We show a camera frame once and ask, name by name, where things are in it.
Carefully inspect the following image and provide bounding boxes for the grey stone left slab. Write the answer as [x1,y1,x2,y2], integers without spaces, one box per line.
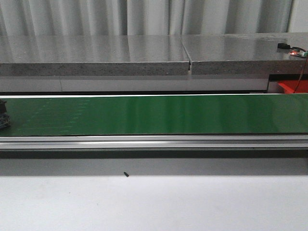
[0,35,190,77]

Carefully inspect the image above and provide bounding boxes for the grey stone right slab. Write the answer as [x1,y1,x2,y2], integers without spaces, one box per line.
[181,33,308,75]

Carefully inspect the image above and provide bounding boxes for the green conveyor belt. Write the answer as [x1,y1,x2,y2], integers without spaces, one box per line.
[0,94,308,137]

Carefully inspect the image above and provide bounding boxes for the red plastic bin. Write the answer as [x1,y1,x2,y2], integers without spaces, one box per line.
[278,80,308,94]

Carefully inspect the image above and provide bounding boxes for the yellow mushroom push button switch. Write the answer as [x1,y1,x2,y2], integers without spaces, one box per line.
[0,100,11,129]

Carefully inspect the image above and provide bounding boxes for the aluminium conveyor frame rail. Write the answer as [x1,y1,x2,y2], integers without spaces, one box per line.
[0,134,308,159]

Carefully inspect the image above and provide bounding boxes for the grey pleated curtain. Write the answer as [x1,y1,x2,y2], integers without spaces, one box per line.
[0,0,294,36]

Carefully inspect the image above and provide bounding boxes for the green circuit board red LED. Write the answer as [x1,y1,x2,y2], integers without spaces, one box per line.
[289,49,308,58]

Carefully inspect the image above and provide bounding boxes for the small black sensor box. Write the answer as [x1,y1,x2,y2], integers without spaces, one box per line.
[277,43,291,50]

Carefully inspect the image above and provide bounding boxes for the thin red wire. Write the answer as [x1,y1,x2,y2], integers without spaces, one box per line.
[294,57,307,94]

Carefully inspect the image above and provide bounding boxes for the grey stone slab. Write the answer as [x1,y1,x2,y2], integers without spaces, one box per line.
[181,33,308,75]
[0,35,190,77]

